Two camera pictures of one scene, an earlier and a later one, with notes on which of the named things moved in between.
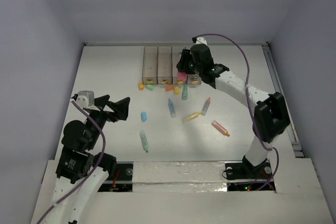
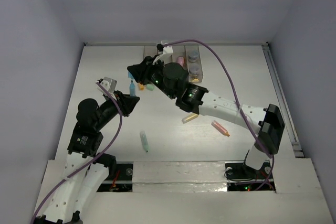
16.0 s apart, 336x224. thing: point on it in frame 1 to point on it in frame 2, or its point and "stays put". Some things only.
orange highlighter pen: (220, 128) stays put
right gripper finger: (182, 65) to (140, 72)
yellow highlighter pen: (191, 116) stays put
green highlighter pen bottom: (144, 140) stays put
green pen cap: (150, 87) stays put
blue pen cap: (144, 116) to (130, 76)
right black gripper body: (197, 68) to (156, 76)
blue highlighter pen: (171, 108) to (132, 89)
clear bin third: (176, 51) stays put
